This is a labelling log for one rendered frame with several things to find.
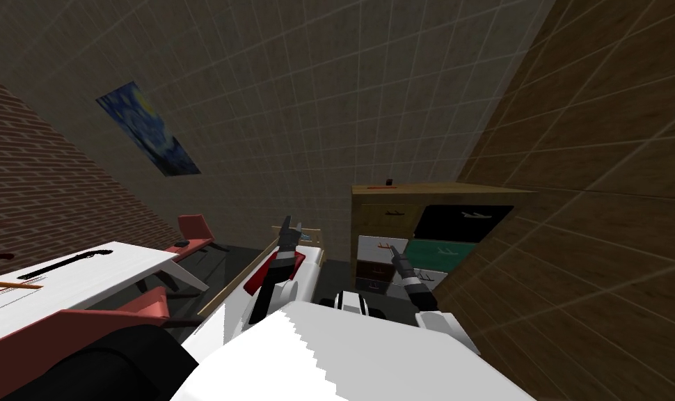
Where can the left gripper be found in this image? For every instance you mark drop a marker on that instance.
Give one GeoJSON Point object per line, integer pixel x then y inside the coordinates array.
{"type": "Point", "coordinates": [287, 243]}

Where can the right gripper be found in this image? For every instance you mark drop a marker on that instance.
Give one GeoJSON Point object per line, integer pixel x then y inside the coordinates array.
{"type": "Point", "coordinates": [401, 263]}

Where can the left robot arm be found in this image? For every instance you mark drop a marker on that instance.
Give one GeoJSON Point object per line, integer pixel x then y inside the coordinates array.
{"type": "Point", "coordinates": [268, 289]}

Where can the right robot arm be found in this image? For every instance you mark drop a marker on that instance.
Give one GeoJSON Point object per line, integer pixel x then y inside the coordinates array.
{"type": "Point", "coordinates": [424, 298]}

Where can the white drawer front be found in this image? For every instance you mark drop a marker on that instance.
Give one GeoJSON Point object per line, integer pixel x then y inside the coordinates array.
{"type": "Point", "coordinates": [373, 249]}

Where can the teal drawer front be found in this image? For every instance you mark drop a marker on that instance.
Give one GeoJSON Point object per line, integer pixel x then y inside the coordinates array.
{"type": "Point", "coordinates": [437, 256]}

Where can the wooden dresser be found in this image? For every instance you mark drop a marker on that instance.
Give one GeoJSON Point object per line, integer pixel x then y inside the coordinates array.
{"type": "Point", "coordinates": [382, 197]}

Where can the black drawer front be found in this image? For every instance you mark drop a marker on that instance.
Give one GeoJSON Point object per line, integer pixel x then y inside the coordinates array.
{"type": "Point", "coordinates": [454, 228]}

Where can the red chair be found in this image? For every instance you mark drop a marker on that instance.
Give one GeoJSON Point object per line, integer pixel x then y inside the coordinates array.
{"type": "Point", "coordinates": [195, 228]}
{"type": "Point", "coordinates": [64, 334]}

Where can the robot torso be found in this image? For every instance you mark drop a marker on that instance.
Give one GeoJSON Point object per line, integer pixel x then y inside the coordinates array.
{"type": "Point", "coordinates": [371, 356]}

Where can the blue painting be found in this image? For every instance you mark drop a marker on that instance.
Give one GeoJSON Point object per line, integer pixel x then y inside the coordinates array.
{"type": "Point", "coordinates": [148, 129]}

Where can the white table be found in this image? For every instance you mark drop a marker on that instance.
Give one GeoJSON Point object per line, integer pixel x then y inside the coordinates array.
{"type": "Point", "coordinates": [103, 273]}

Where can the white bed with wooden frame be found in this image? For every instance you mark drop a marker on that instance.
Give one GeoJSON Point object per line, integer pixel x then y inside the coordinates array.
{"type": "Point", "coordinates": [309, 267]}

